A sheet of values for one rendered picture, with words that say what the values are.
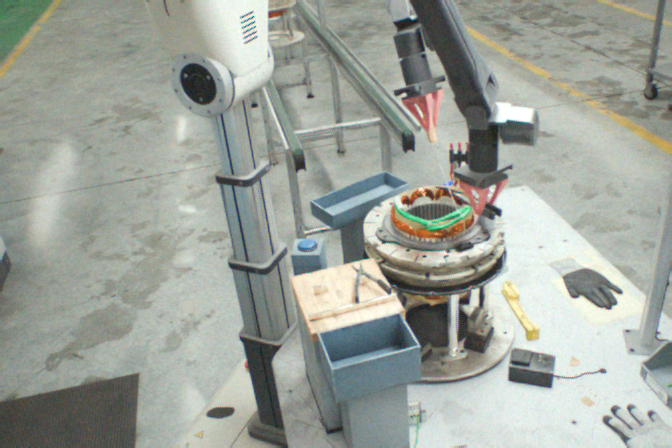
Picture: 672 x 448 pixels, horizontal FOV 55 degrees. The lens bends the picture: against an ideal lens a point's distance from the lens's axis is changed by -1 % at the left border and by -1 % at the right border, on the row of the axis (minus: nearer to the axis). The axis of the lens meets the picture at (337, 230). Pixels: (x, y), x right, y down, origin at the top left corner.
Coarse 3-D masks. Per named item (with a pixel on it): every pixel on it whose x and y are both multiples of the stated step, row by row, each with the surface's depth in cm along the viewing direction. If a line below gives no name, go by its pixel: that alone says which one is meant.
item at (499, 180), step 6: (498, 174) 124; (504, 174) 126; (486, 180) 122; (492, 180) 123; (498, 180) 124; (504, 180) 126; (480, 186) 123; (486, 186) 123; (498, 186) 127; (498, 192) 127; (492, 198) 129; (492, 204) 129
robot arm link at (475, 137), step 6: (492, 126) 119; (498, 126) 120; (468, 132) 122; (474, 132) 120; (480, 132) 119; (486, 132) 119; (492, 132) 119; (498, 132) 121; (468, 138) 122; (474, 138) 121; (480, 138) 120; (486, 138) 120; (492, 138) 120; (498, 138) 122; (474, 144) 121; (480, 144) 121; (486, 144) 120; (492, 144) 121
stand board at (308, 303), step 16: (320, 272) 140; (336, 272) 139; (352, 272) 139; (368, 272) 138; (304, 288) 135; (336, 288) 134; (352, 288) 134; (368, 288) 133; (304, 304) 131; (320, 304) 130; (336, 304) 130; (352, 304) 129; (384, 304) 128; (400, 304) 128; (304, 320) 129; (320, 320) 126; (336, 320) 126; (352, 320) 125
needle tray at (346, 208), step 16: (384, 176) 180; (336, 192) 172; (352, 192) 175; (368, 192) 178; (384, 192) 177; (400, 192) 171; (320, 208) 165; (336, 208) 172; (352, 208) 163; (368, 208) 166; (336, 224) 162; (352, 224) 169; (352, 240) 173; (352, 256) 176
